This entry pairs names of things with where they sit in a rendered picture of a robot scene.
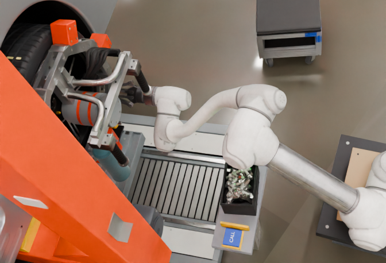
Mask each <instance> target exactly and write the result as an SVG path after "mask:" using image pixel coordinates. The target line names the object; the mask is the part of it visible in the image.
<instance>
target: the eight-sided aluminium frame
mask: <svg viewBox="0 0 386 263"><path fill-rule="evenodd" d="M92 47H98V45H97V42H95V40H94V39H89V38H79V39H78V43H76V44H74V45H72V46H70V45H68V44H54V45H52V46H51V48H50V50H49V51H48V55H47V57H46V59H45V61H44V64H43V66H42V68H41V71H40V73H39V75H38V77H37V79H36V82H35V84H34V86H33V87H32V88H33V89H34V90H35V92H37V93H38V95H39V96H40V97H41V99H42V100H43V101H44V102H45V103H46V104H47V105H48V107H49V108H50V109H51V95H52V93H53V91H54V89H55V85H56V82H57V80H58V79H59V76H60V74H61V70H62V68H63V67H64V65H65V62H66V60H67V57H68V56H70V55H74V54H76V53H80V52H83V54H84V55H85V57H86V53H87V51H88V49H90V48H92ZM96 74H97V75H98V76H99V78H98V79H104V78H106V77H108V76H110V75H111V74H112V70H111V67H110V66H109V64H108V63H107V61H105V63H104V64H103V66H102V67H101V68H100V70H99V71H98V72H97V73H96ZM111 84H112V82H111V83H109V84H107V85H105V93H106V94H108V93H109V90H110V87H111ZM96 92H101V93H104V86H97V87H96ZM85 150H86V151H87V152H88V154H89V155H90V156H91V157H92V158H93V159H94V161H95V162H96V161H97V158H96V157H94V155H93V153H92V148H91V146H89V144H88V143H87V144H86V147H85Z"/></svg>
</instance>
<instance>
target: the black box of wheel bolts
mask: <svg viewBox="0 0 386 263"><path fill-rule="evenodd" d="M259 179H260V171H259V168H258V166H256V165H252V167H250V168H248V169H237V168H234V167H232V166H231V165H229V164H228V163H227V162H225V167H224V173H223V182H222V191H221V201H220V206H221V207H222V209H223V211H224V214H236V215H251V216H256V214H257V200H258V187H259V183H260V182H259Z"/></svg>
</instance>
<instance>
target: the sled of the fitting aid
mask: <svg viewBox="0 0 386 263"><path fill-rule="evenodd" d="M122 134H128V135H131V136H132V137H133V142H132V145H131V147H130V150H129V154H128V159H129V164H128V166H129V168H130V176H129V177H128V178H127V179H126V180H125V181H122V182H119V185H118V189H119V190H120V191H121V192H122V193H123V194H124V195H125V197H126V198H128V194H129V191H130V188H131V184H132V181H133V178H134V174H135V172H136V168H137V165H138V162H139V159H140V156H141V152H142V149H143V146H144V142H145V139H146V138H145V137H144V135H143V133H142V132H137V131H128V130H123V132H122Z"/></svg>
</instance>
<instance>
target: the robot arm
mask: <svg viewBox="0 0 386 263"><path fill-rule="evenodd" d="M127 85H129V86H132V87H130V88H129V89H124V88H121V90H120V92H124V93H127V94H119V95H118V97H119V98H120V101H121V103H122V104H125V105H127V106H128V107H130V108H131V107H133V105H134V104H135V103H144V104H146V105H147V106H155V107H157V117H156V120H155V127H154V135H153V139H154V143H155V147H156V148H157V149H158V150H160V151H162V152H170V151H172V150H173V149H174V148H175V146H176V144H177V142H179V141H180V140H181V139H182V138H184V137H188V136H190V135H191V134H193V133H194V132H196V131H197V130H198V129H199V128H200V127H201V126H202V125H203V124H204V123H206V122H207V121H208V120H209V119H210V118H211V117H212V116H213V115H214V114H215V113H217V112H218V111H219V110H221V109H222V108H225V107H229V108H232V109H236V110H237V112H236V113H235V115H234V116H233V118H232V120H231V122H230V124H229V126H228V128H227V131H226V133H225V136H224V139H223V144H222V155H223V159H224V160H225V161H226V162H227V163H228V164H229V165H231V166H232V167H234V168H237V169H248V168H250V167H252V165H256V166H266V167H268V168H269V169H271V170H273V171H274V172H276V173H278V174H279V175H281V176H282V177H284V178H286V179H287V180H289V181H291V182H292V183H294V184H296V185H298V186H299V187H301V188H303V189H305V190H306V191H307V192H309V193H311V194H313V195H314V196H316V197H317V198H319V199H320V200H322V201H324V202H326V203H327V204H329V205H331V206H332V207H334V208H336V209H337V210H338V211H339V214H340V217H341V219H342V221H343V222H344V223H345V224H346V225H347V227H348V228H349V236H350V238H351V240H352V241H353V242H354V244H355V245H357V246H358V247H361V248H363V249H366V250H370V251H374V252H377V251H379V250H381V249H383V248H385V247H386V151H385V152H382V153H380V154H379V155H378V156H376V158H375V159H374V160H373V163H372V166H371V170H370V172H369V176H368V179H367V182H366V186H365V188H364V187H358V188H352V187H351V186H349V185H347V184H346V183H344V182H342V181H341V180H340V179H338V178H336V177H335V176H333V175H331V174H330V173H328V172H326V171H325V170H324V169H322V168H320V167H319V166H317V165H315V164H314V163H312V162H311V161H309V160H308V159H306V158H304V157H303V156H301V155H300V154H298V153H296V152H295V151H293V150H292V149H290V148H289V147H287V146H285V145H284V144H282V143H281V142H279V140H278V138H277V136H276V135H275V134H274V132H273V131H272V130H271V128H270V125H271V123H272V121H273V120H274V118H275V116H276V114H279V113H280V112H282V111H283V109H284V108H285V106H286V103H287V98H286V95H285V93H283V92H282V91H281V90H279V89H278V88H276V87H274V86H270V85H266V84H251V85H247V86H241V87H237V88H233V89H230V90H226V91H222V92H219V93H217V94H216V95H214V96H213V97H211V98H210V99H209V100H208V101H207V102H206V103H205V104H204V105H203V106H202V107H201V108H200V109H199V110H198V111H197V112H196V113H195V114H194V115H193V116H192V117H191V118H190V119H189V120H188V121H187V122H186V123H185V124H183V123H182V122H181V121H180V120H179V116H180V112H181V111H183V110H186V109H188V108H189V107H190V106H191V94H190V93H189V92H188V91H186V90H184V89H182V88H178V87H172V86H164V87H154V86H151V89H152V92H151V94H149V95H143V93H142V92H141V87H138V86H136V85H134V84H133V81H132V80H131V81H129V82H126V83H123V84H122V86H127ZM121 98H127V99H128V100H130V101H131V102H129V101H126V100H123V99H121Z"/></svg>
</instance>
